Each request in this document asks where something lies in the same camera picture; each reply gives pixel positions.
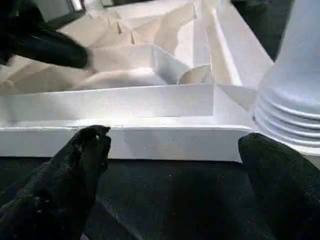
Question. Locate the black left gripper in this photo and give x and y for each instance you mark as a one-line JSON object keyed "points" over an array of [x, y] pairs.
{"points": [[17, 15]]}

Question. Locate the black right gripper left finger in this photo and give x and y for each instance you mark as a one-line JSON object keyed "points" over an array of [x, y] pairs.
{"points": [[57, 190]]}

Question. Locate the white plastic table leg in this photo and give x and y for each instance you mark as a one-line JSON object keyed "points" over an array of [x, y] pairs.
{"points": [[295, 75]]}

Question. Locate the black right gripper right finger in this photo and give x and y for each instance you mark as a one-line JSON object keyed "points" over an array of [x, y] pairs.
{"points": [[287, 190]]}

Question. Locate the white plastic table top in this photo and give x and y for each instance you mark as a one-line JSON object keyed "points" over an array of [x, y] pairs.
{"points": [[150, 105]]}

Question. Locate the black work mat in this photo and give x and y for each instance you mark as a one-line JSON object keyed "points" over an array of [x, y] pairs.
{"points": [[162, 195]]}

